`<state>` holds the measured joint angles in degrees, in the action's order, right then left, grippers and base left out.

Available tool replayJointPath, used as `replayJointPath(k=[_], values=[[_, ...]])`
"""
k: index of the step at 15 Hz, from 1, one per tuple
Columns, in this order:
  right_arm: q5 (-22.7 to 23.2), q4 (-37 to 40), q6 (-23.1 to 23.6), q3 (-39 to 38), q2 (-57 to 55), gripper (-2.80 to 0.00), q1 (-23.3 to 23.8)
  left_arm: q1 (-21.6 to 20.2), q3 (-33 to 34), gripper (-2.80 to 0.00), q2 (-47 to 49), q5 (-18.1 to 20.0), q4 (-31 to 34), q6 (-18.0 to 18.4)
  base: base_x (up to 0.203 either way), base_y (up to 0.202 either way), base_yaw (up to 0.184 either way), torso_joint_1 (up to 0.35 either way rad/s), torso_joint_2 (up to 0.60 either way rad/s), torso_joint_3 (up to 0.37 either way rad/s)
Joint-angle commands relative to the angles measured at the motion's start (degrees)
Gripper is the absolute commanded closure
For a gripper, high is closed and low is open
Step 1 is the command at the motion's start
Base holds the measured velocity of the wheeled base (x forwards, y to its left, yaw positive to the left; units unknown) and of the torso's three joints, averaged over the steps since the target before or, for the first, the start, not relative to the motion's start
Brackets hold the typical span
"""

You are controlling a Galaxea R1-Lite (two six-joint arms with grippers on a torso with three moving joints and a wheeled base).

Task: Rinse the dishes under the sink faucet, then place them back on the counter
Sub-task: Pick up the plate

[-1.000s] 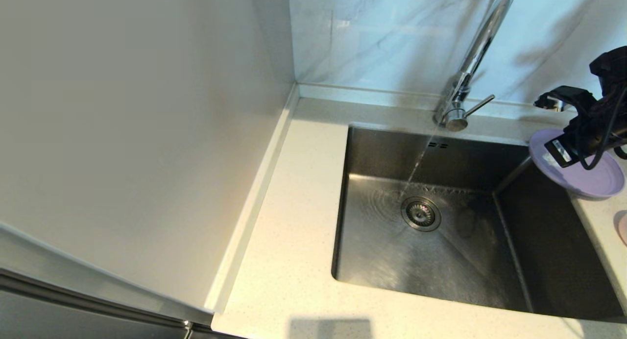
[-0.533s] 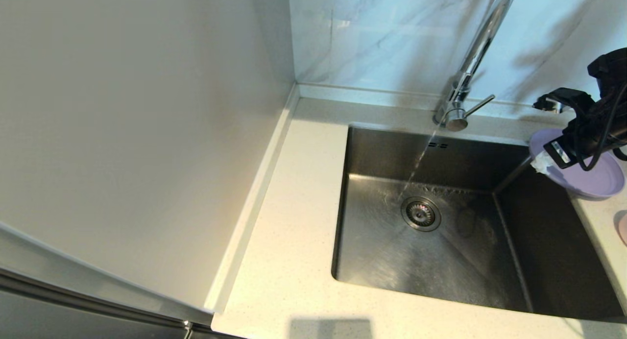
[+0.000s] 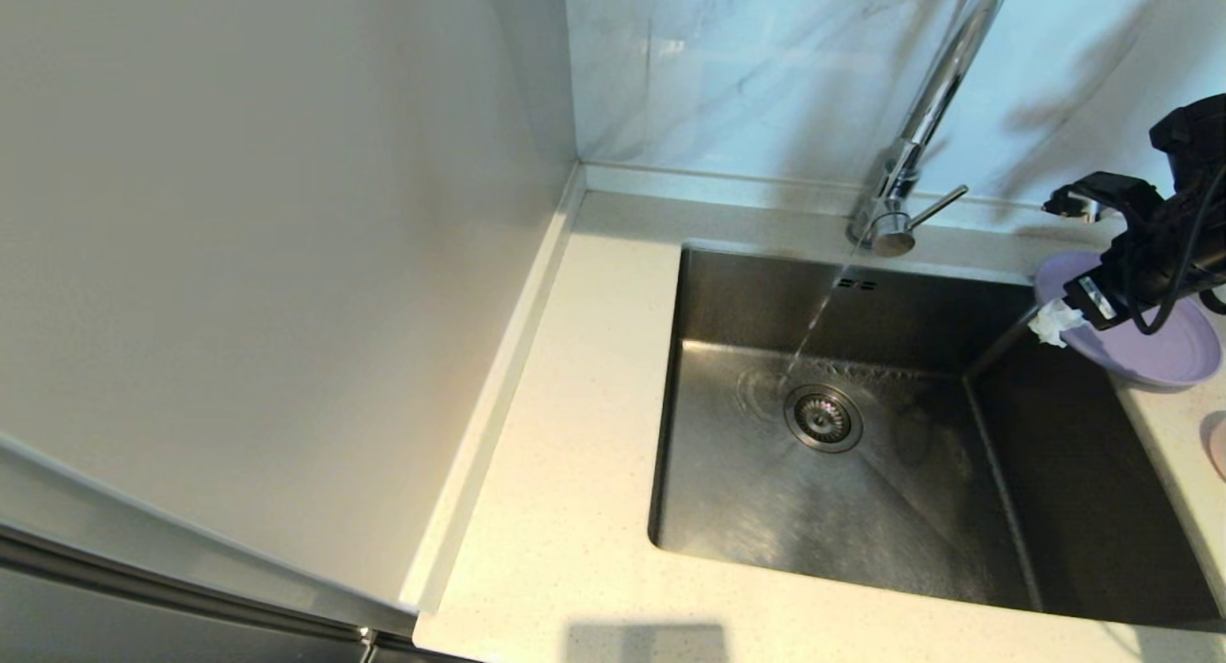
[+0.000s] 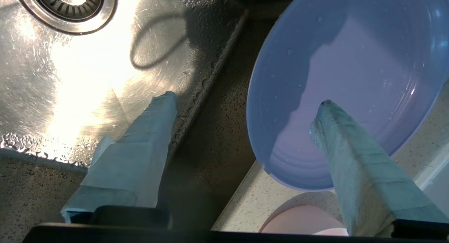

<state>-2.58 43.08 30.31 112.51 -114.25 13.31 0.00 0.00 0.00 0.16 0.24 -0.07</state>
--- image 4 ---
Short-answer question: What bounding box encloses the pink cup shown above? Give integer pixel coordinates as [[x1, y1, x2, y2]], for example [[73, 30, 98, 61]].
[[260, 205, 350, 236]]

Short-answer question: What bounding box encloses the right gripper tissue-wrapped right finger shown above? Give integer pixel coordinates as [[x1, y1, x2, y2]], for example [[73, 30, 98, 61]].
[[309, 100, 449, 237]]

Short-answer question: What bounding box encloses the stainless steel sink basin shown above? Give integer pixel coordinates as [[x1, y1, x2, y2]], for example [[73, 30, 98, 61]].
[[0, 0, 277, 236]]

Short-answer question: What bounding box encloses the right gripper tissue-wrapped left finger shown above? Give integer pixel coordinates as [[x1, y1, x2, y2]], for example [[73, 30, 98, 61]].
[[60, 91, 178, 224]]

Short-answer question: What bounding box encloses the purple round plate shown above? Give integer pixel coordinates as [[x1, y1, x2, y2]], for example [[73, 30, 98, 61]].
[[246, 0, 449, 192]]

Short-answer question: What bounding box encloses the metal sink drain strainer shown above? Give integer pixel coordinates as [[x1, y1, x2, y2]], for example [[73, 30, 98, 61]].
[[13, 0, 118, 35]]

